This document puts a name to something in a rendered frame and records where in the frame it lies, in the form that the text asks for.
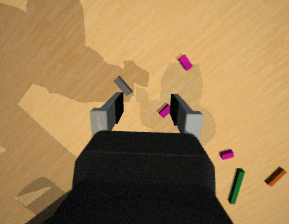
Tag orange rod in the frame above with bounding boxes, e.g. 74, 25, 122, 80
265, 167, 287, 187

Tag small magenta block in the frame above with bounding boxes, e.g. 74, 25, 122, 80
159, 104, 170, 118
220, 149, 234, 160
178, 55, 193, 71

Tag green rod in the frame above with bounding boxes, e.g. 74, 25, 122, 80
228, 168, 245, 204

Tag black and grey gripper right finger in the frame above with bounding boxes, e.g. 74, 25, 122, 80
170, 94, 204, 141

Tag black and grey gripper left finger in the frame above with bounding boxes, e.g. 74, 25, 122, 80
90, 92, 124, 137

